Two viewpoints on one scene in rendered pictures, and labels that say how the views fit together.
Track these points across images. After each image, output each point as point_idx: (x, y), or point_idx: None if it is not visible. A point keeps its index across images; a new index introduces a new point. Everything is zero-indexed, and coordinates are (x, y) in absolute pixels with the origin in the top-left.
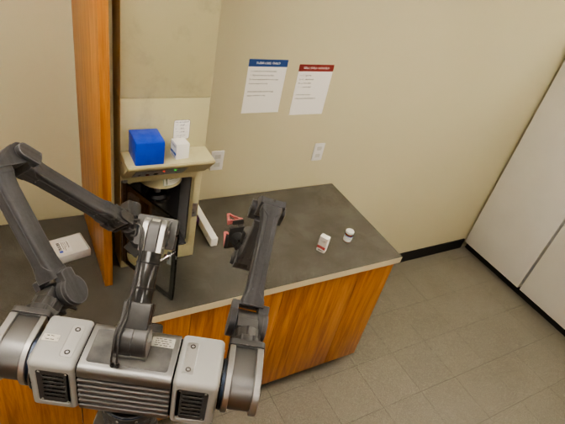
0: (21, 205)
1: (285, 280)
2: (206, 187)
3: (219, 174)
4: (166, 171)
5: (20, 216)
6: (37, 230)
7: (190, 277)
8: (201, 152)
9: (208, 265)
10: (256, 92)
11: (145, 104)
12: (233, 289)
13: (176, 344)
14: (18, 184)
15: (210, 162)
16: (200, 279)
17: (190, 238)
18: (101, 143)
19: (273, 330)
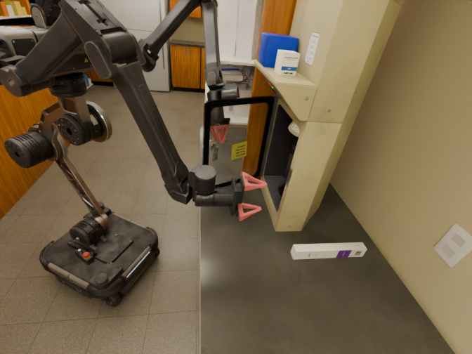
0: (175, 9)
1: (209, 333)
2: (414, 267)
3: (443, 272)
4: (271, 86)
5: (168, 12)
6: (165, 23)
7: (240, 222)
8: (296, 81)
9: (256, 241)
10: None
11: (304, 4)
12: (212, 253)
13: (31, 29)
14: (187, 3)
15: (274, 83)
16: (235, 228)
17: (279, 210)
18: (260, 30)
19: None
